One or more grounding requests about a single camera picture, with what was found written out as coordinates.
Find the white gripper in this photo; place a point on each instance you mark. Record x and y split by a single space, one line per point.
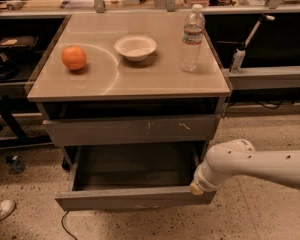
201 183

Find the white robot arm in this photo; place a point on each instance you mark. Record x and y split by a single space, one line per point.
239 157

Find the grey drawer cabinet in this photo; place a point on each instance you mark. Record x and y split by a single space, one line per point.
110 86

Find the grey top drawer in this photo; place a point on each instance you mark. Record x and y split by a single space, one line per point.
128 130

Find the white bowl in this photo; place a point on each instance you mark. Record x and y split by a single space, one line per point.
135 48

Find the clear plastic water bottle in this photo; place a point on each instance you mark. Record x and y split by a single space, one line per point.
193 29

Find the orange fruit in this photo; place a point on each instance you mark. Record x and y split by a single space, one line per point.
74 58

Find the small dark floor object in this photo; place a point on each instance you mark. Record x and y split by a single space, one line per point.
15 164

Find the white sneaker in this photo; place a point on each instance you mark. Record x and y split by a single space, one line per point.
6 208

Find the black tool on shelf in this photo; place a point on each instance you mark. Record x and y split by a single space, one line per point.
8 69

